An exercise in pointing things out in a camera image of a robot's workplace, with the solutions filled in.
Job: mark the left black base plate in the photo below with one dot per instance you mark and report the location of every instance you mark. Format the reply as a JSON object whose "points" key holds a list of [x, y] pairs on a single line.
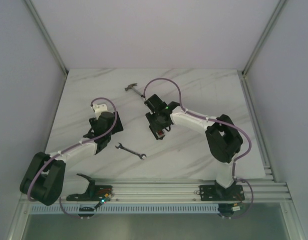
{"points": [[98, 192]]}

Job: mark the large silver open-end wrench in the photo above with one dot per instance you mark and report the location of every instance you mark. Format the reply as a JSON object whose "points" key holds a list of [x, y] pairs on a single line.
{"points": [[142, 156]]}

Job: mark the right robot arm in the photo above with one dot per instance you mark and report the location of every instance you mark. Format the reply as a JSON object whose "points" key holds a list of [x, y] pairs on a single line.
{"points": [[224, 141]]}

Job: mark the black fuse box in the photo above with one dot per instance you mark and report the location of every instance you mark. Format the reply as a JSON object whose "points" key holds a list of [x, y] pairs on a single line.
{"points": [[159, 134]]}

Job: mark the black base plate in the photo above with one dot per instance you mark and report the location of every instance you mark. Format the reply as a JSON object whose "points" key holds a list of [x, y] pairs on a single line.
{"points": [[98, 192], [218, 193]]}

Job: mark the slotted cable duct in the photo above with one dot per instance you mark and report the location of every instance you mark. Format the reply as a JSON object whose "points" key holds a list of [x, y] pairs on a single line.
{"points": [[109, 208]]}

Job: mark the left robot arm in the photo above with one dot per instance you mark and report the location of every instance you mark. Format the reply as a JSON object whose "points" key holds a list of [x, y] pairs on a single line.
{"points": [[49, 171]]}

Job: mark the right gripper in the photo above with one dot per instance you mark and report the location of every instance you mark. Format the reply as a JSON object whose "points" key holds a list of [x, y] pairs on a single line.
{"points": [[150, 116]]}

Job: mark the claw hammer black handle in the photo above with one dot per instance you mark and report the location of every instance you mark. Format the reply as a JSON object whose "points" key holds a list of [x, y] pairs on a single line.
{"points": [[132, 87]]}

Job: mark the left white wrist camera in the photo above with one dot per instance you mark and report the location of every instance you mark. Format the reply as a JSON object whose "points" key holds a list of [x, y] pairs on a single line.
{"points": [[99, 109]]}

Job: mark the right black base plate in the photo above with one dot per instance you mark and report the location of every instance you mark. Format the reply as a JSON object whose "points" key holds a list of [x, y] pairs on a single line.
{"points": [[218, 193]]}

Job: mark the aluminium rail frame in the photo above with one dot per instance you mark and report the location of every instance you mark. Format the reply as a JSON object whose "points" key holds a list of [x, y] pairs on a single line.
{"points": [[186, 191]]}

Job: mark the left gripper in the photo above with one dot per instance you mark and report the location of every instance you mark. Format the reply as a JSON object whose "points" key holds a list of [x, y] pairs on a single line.
{"points": [[93, 124]]}

